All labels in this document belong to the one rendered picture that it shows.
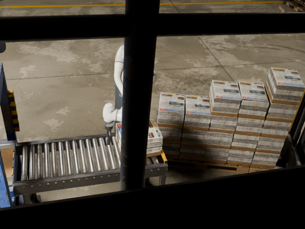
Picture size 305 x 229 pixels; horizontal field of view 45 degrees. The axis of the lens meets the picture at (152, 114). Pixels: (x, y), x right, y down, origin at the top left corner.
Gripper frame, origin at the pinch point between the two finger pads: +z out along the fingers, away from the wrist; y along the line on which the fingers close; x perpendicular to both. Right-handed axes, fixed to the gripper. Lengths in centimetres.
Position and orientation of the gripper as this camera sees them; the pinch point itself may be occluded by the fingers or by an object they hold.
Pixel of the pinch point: (108, 141)
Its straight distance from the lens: 341.5
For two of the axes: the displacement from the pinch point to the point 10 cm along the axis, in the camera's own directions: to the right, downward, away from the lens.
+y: -2.5, -5.9, 7.7
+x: -9.7, 0.9, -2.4
